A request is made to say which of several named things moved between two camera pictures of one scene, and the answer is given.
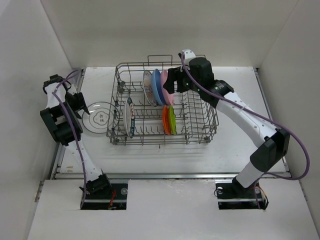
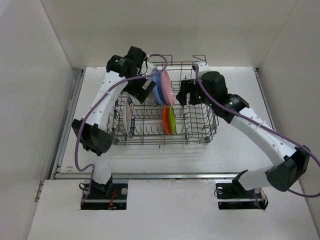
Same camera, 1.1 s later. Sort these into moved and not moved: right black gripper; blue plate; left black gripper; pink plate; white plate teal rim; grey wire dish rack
Moved: left black gripper; right black gripper
Not moved: blue plate; pink plate; grey wire dish rack; white plate teal rim
